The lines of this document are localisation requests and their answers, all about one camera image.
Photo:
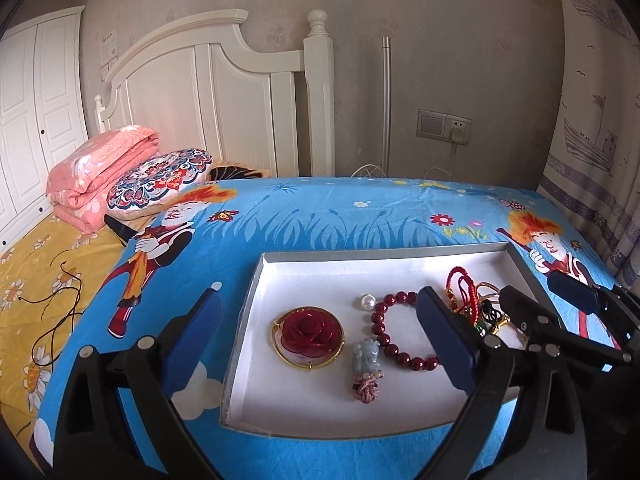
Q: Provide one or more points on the folded pink quilt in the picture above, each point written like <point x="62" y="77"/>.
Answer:
<point x="90" y="170"/>

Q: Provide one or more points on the grey wall switch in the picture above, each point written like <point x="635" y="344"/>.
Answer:
<point x="431" y="123"/>

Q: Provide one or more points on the gold knot brooch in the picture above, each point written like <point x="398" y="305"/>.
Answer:
<point x="487" y="287"/>

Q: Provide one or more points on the jade pendant with pink knot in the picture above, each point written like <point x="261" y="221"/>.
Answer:
<point x="366" y="355"/>

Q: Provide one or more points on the white jewelry tray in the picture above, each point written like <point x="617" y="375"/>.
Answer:
<point x="310" y="280"/>

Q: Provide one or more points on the white wooden headboard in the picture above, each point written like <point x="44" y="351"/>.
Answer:
<point x="225" y="100"/>

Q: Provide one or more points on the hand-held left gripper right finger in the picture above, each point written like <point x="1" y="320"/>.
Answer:
<point x="445" y="340"/>

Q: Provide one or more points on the white charger plug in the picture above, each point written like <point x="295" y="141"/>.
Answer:
<point x="458" y="136"/>

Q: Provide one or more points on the printed curtain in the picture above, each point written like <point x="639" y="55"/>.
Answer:
<point x="595" y="110"/>

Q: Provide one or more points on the white wardrobe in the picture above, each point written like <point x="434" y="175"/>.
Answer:
<point x="30" y="110"/>

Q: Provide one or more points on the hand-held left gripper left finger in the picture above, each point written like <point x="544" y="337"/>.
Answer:
<point x="195" y="335"/>

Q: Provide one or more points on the white pearl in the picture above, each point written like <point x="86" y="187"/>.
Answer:
<point x="366" y="303"/>

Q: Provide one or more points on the red rose gold brooch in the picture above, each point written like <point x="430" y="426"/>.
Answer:
<point x="275" y="337"/>

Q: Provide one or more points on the blue cartoon printed blanket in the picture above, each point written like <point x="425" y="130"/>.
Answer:
<point x="300" y="210"/>

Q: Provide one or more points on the yellow floral bedsheet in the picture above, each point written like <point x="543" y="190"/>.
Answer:
<point x="30" y="285"/>

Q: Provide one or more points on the patterned round pillow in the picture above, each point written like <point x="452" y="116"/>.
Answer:
<point x="155" y="180"/>

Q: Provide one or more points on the dark striped cloth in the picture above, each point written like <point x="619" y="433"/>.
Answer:
<point x="240" y="172"/>

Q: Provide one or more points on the white wall socket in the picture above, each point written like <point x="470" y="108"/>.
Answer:
<point x="459" y="121"/>

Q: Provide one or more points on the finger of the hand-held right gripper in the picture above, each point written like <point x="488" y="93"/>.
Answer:
<point x="530" y="310"/>
<point x="570" y="289"/>

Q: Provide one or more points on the silver metal pole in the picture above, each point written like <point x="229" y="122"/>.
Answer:
<point x="386" y="110"/>

